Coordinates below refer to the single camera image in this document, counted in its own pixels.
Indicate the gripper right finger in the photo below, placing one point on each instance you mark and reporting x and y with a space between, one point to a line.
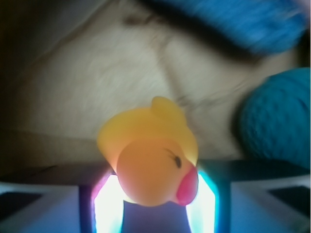
258 196

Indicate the brown paper bag bin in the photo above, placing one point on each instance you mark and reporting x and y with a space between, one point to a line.
68 66

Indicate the blue dimpled ball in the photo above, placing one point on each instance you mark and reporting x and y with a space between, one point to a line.
275 120

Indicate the blue sponge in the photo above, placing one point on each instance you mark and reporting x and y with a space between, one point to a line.
259 26

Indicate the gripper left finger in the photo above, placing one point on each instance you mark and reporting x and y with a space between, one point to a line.
51 199

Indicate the yellow rubber duck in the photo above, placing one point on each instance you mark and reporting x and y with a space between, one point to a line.
153 153

